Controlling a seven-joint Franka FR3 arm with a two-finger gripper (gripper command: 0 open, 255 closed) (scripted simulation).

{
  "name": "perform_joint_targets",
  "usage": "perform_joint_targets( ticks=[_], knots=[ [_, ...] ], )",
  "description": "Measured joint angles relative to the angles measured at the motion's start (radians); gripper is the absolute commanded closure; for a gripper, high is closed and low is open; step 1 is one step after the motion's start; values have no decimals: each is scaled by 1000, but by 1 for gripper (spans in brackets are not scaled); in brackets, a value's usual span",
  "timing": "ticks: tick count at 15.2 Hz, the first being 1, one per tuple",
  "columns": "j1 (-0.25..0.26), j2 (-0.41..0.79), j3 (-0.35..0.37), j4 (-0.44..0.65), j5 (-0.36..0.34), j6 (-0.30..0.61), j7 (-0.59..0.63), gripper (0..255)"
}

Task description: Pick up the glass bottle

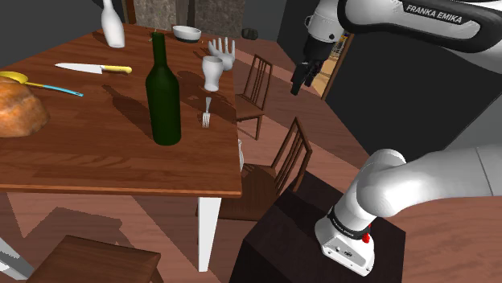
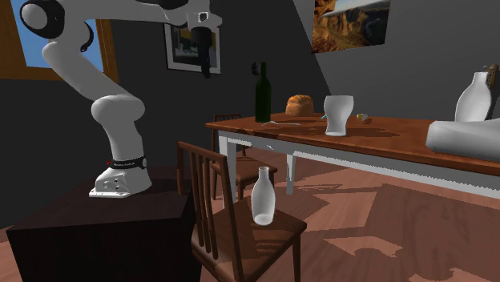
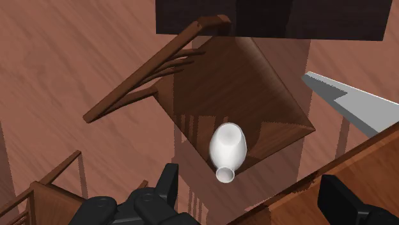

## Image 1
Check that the white bowl with dark base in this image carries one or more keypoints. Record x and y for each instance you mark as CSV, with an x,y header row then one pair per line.
x,y
186,33

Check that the dark robot stand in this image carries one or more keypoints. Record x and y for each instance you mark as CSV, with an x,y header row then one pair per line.
x,y
282,243

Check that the silver fork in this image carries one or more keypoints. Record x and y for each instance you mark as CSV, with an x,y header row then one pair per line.
x,y
206,115

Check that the dark round lump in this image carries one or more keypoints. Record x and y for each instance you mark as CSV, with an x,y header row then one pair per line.
x,y
250,33

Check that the white goblet cup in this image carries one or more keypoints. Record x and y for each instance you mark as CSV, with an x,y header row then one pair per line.
x,y
212,72

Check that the brown wooden slat-back chair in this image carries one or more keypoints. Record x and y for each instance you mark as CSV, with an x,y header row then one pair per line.
x,y
251,106
259,184

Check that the white hand figure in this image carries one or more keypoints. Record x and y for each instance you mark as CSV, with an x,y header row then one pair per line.
x,y
222,55

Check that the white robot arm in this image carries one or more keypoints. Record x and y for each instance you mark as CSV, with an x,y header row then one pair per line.
x,y
396,184

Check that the wooden table with white legs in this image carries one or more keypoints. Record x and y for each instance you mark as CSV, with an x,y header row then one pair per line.
x,y
98,156

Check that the white bottle vase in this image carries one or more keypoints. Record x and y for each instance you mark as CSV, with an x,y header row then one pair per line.
x,y
113,27

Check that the dark green glass bottle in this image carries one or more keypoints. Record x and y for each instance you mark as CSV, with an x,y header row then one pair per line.
x,y
162,102

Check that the brown bread loaf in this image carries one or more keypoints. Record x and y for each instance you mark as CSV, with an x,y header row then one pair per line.
x,y
17,109

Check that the open doorway with wooden frame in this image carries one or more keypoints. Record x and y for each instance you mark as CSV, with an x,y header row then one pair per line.
x,y
331,72

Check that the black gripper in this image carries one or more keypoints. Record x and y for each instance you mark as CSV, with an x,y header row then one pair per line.
x,y
317,49

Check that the grey white flat panel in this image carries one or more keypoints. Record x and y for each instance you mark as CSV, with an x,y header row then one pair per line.
x,y
11,262

